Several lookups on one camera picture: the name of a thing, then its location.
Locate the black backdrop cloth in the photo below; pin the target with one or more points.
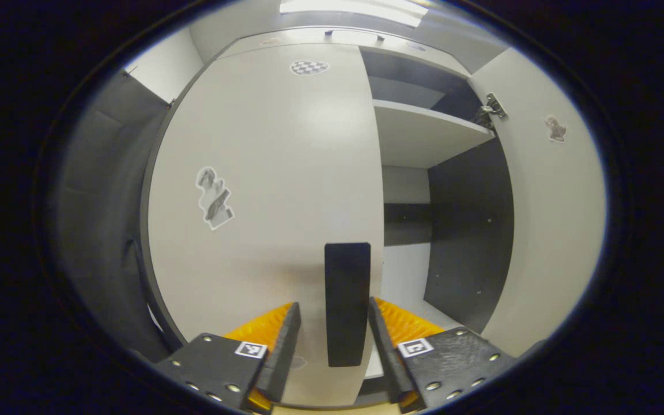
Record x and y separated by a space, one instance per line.
107 202

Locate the grey cabinet drawer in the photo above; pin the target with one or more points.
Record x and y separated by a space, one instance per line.
412 55

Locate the grey double-door shoe cabinet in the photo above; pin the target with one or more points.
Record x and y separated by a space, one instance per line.
470 230

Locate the large ceiling light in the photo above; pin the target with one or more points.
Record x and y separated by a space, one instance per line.
355 8

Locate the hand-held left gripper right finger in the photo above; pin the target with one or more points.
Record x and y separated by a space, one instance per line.
389 363

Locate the grey cabinet door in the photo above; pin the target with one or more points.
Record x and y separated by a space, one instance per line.
280 173
551 230

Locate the metal door hinge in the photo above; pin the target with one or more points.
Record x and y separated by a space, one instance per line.
493 109

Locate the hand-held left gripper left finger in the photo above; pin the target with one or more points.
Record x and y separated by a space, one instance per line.
285 357

